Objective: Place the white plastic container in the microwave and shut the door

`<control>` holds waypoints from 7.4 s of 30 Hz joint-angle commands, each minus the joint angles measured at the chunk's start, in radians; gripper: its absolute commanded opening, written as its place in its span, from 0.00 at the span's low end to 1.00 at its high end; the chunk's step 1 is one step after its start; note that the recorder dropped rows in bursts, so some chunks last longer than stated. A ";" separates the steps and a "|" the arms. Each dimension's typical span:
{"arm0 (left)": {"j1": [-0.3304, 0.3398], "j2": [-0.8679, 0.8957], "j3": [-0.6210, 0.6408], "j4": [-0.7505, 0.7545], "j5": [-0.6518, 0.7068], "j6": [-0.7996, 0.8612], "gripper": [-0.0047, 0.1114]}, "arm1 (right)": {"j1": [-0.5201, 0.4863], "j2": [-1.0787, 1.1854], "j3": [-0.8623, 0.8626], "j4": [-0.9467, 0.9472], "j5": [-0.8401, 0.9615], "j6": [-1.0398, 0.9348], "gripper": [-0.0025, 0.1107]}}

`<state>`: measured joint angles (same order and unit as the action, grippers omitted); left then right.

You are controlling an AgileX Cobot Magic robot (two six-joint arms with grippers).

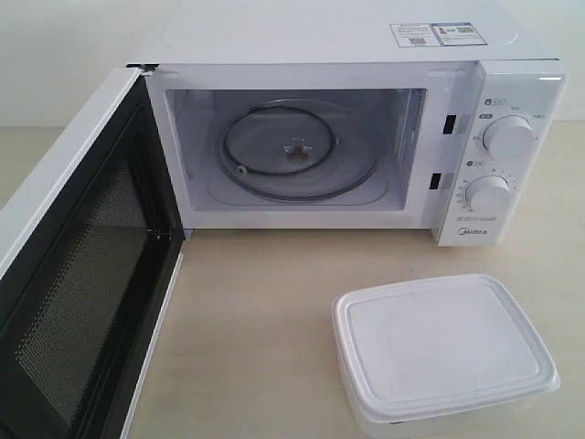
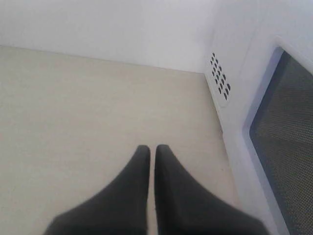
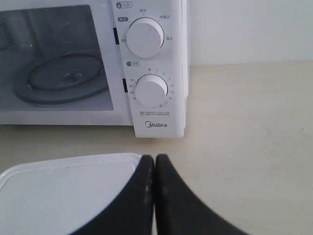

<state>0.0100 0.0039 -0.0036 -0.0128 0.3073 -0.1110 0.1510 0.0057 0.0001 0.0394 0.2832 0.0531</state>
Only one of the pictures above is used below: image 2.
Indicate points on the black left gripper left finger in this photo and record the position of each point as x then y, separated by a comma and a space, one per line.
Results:
118, 209

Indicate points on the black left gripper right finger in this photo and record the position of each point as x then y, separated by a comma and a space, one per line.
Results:
185, 207

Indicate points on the white microwave door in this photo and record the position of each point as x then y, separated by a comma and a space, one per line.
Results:
268, 133

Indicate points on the white microwave oven body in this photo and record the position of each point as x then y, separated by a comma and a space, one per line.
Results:
249, 37

